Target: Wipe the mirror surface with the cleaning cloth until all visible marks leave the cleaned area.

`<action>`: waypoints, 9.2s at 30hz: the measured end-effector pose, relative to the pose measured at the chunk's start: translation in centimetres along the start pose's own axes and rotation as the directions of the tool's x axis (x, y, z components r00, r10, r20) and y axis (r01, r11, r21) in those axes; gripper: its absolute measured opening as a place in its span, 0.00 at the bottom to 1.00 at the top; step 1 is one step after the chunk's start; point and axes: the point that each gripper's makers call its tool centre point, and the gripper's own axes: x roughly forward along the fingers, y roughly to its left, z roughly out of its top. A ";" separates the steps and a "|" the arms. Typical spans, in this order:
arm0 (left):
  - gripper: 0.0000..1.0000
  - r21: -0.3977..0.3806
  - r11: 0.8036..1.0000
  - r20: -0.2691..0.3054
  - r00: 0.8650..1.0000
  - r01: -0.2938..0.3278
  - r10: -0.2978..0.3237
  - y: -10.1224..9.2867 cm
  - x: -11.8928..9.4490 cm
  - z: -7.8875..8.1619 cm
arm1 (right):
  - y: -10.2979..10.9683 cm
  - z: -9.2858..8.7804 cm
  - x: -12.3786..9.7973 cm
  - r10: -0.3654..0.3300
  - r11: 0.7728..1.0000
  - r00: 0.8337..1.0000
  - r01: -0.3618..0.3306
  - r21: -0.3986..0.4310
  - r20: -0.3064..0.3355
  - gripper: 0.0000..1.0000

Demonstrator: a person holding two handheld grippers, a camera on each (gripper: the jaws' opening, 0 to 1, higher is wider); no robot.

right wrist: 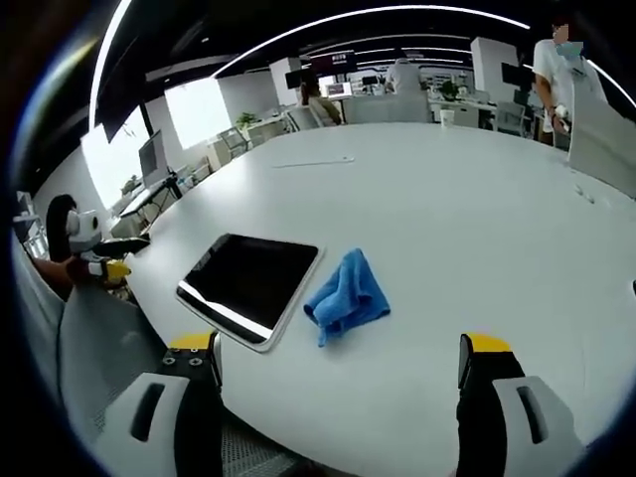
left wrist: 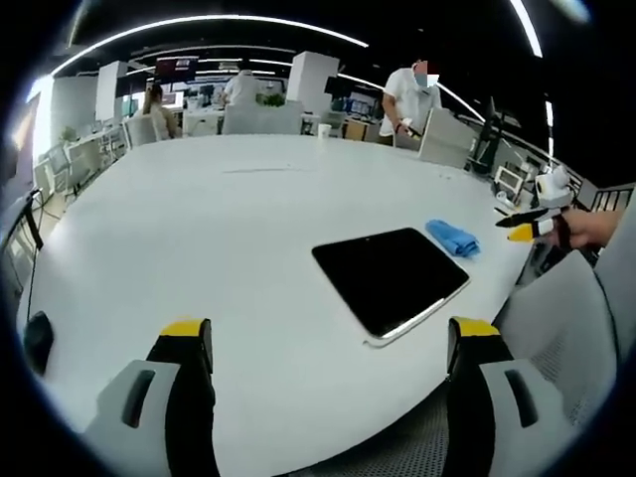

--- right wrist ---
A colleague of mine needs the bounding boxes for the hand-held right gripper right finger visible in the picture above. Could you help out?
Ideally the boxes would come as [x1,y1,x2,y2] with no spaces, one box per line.
[455,332,582,477]

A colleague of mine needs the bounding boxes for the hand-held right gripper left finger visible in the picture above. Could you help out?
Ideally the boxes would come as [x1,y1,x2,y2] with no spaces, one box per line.
[101,331,224,477]

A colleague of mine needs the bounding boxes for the black tablet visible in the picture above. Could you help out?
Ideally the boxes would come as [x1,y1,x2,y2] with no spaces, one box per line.
[175,233,327,354]

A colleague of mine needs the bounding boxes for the blue cleaning cloth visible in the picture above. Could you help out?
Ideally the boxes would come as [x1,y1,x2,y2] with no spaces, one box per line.
[303,247,393,348]

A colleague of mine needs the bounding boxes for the grey mesh office chair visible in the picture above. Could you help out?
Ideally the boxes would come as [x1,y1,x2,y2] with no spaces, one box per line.
[12,238,168,448]

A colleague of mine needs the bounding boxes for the computer monitor on stand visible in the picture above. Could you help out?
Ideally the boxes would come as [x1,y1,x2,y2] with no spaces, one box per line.
[137,129,170,188]

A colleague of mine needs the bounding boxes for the grey board panel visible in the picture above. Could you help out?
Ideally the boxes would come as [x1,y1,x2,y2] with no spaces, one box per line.
[566,55,636,191]

